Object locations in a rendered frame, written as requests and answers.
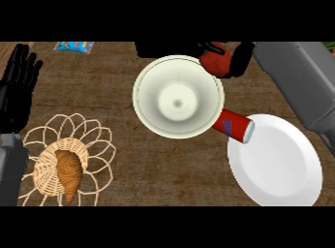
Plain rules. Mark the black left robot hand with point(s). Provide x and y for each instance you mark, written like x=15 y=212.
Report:
x=8 y=97

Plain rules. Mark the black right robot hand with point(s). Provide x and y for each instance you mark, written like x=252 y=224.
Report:
x=239 y=61

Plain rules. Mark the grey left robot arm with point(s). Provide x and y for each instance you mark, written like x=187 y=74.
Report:
x=0 y=168

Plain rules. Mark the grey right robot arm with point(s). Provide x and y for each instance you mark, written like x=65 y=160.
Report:
x=304 y=80

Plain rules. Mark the cream bowl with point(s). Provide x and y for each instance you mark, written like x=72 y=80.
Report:
x=177 y=97

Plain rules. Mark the white plate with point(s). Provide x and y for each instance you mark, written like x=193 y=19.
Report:
x=274 y=161

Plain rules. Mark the red can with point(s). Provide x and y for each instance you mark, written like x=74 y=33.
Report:
x=230 y=124

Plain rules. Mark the blue and orange packet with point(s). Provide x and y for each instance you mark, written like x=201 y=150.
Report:
x=74 y=46

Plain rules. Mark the wicker basket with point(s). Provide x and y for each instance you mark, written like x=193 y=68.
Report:
x=49 y=174

